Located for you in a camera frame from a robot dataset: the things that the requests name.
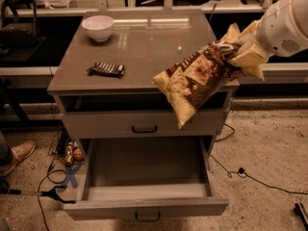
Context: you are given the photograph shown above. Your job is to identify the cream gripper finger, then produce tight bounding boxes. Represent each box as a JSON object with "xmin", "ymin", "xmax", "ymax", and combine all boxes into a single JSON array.
[
  {"xmin": 227, "ymin": 53, "xmax": 266, "ymax": 79},
  {"xmin": 219, "ymin": 23, "xmax": 241, "ymax": 49}
]

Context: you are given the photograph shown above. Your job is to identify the brown chip bag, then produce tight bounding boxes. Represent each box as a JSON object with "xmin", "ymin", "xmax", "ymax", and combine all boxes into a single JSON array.
[{"xmin": 151, "ymin": 41, "xmax": 244, "ymax": 129}]

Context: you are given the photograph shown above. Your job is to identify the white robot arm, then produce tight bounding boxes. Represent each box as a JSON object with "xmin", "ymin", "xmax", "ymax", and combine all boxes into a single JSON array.
[{"xmin": 216, "ymin": 0, "xmax": 308, "ymax": 79}]

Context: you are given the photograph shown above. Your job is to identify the grey drawer cabinet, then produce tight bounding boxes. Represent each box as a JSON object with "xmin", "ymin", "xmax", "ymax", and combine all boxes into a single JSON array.
[{"xmin": 46, "ymin": 9, "xmax": 241, "ymax": 223}]

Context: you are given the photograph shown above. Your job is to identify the open bottom drawer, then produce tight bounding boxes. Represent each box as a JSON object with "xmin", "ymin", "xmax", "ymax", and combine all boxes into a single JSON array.
[{"xmin": 64, "ymin": 137, "xmax": 228, "ymax": 222}]

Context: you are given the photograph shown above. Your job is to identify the white ceramic bowl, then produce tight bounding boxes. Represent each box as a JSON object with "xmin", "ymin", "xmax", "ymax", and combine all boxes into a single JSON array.
[{"xmin": 82, "ymin": 15, "xmax": 115, "ymax": 42}]

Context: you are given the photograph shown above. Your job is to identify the dark striped candy bar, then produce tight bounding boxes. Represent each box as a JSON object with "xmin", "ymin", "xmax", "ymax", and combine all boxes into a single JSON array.
[{"xmin": 86, "ymin": 62, "xmax": 125, "ymax": 78}]

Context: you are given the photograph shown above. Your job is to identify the black object floor corner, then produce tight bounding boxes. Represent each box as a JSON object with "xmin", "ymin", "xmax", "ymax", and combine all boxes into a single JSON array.
[{"xmin": 294, "ymin": 203, "xmax": 308, "ymax": 231}]

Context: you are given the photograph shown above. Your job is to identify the black chair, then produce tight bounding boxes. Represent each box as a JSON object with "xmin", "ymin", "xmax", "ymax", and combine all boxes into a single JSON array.
[{"xmin": 0, "ymin": 0, "xmax": 45, "ymax": 62}]

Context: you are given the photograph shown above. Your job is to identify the black grabber tool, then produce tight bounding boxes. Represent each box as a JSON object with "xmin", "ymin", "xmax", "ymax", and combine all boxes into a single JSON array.
[{"xmin": 0, "ymin": 186, "xmax": 76, "ymax": 204}]

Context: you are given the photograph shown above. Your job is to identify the tan shoe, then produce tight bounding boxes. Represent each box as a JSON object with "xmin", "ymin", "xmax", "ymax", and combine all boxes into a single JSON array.
[{"xmin": 0, "ymin": 140, "xmax": 36, "ymax": 178}]

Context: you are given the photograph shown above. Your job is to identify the black floor cable right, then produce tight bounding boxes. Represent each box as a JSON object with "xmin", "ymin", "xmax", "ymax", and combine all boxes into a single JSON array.
[{"xmin": 209, "ymin": 122, "xmax": 308, "ymax": 196}]

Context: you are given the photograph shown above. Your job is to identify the black floor cable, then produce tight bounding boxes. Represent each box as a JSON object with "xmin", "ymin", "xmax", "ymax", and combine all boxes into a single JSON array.
[
  {"xmin": 209, "ymin": 122, "xmax": 308, "ymax": 196},
  {"xmin": 36, "ymin": 157, "xmax": 69, "ymax": 231}
]

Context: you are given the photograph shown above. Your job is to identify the wire basket with cans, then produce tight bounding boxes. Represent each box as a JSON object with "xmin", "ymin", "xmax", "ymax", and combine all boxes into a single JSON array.
[{"xmin": 48, "ymin": 126, "xmax": 85, "ymax": 167}]

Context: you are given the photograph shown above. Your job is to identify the black floor cable left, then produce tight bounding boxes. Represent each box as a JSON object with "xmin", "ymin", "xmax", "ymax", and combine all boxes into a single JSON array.
[{"xmin": 36, "ymin": 157, "xmax": 69, "ymax": 231}]

